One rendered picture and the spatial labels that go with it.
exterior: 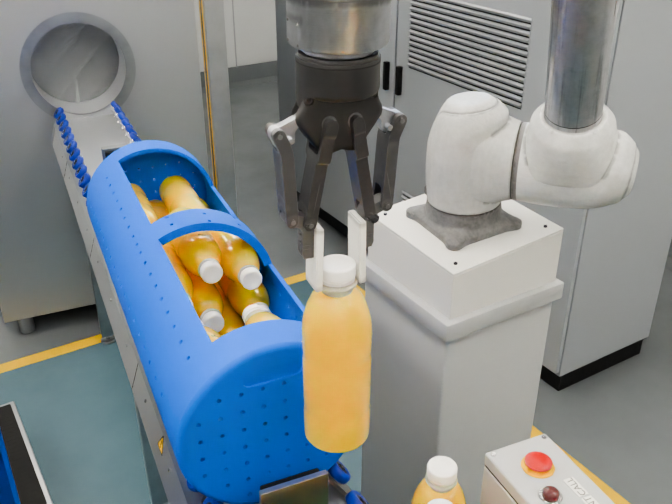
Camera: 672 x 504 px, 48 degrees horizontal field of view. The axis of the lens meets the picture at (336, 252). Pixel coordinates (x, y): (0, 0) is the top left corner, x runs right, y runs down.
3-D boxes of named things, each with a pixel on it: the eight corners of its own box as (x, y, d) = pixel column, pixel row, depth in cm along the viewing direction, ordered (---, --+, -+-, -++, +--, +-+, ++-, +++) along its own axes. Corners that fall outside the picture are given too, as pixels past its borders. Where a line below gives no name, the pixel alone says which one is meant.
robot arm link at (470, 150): (435, 175, 167) (438, 78, 156) (519, 185, 162) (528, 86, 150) (416, 210, 155) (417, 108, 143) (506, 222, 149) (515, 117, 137)
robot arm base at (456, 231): (461, 185, 175) (462, 163, 172) (524, 227, 158) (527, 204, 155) (393, 206, 168) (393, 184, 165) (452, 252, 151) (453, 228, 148)
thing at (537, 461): (540, 453, 103) (541, 446, 103) (557, 471, 100) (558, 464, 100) (518, 461, 102) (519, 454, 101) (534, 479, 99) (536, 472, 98)
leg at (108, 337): (114, 335, 320) (91, 198, 290) (116, 342, 315) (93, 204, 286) (100, 338, 318) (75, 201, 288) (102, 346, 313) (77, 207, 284)
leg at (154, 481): (167, 498, 241) (143, 333, 211) (171, 511, 236) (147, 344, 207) (148, 503, 239) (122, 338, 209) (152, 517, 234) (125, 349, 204)
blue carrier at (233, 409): (213, 239, 191) (202, 130, 177) (365, 472, 121) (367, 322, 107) (96, 262, 181) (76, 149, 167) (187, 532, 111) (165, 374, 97)
